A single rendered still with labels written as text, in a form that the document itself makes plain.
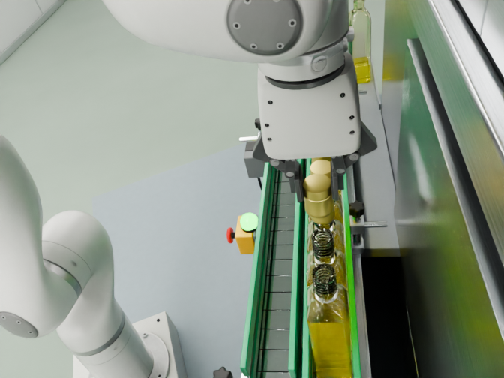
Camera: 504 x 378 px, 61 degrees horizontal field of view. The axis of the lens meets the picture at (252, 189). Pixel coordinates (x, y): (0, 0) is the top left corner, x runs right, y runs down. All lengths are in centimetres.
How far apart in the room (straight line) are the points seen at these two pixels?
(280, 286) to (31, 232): 45
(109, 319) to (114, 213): 77
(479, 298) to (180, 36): 28
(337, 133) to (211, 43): 19
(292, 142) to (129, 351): 64
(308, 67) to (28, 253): 50
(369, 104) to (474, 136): 91
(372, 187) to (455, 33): 61
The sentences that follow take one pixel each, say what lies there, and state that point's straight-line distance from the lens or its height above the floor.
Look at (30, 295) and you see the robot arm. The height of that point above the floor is 128.
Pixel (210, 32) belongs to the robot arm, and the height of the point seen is 165.
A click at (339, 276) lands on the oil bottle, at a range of 61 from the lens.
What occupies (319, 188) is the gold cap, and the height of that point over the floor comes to 141.
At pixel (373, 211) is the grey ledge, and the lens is 96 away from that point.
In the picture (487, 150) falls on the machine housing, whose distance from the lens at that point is 34.
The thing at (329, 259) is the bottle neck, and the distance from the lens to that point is 60.
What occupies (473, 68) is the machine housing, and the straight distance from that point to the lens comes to 40.
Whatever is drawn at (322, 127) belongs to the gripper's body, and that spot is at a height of 151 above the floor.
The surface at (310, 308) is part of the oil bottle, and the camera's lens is 59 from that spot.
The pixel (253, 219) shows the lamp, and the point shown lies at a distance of 101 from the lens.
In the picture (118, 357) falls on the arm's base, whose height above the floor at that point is 100.
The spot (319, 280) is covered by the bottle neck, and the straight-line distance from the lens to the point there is 54.
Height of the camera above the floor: 176
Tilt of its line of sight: 43 degrees down
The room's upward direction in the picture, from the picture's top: 15 degrees counter-clockwise
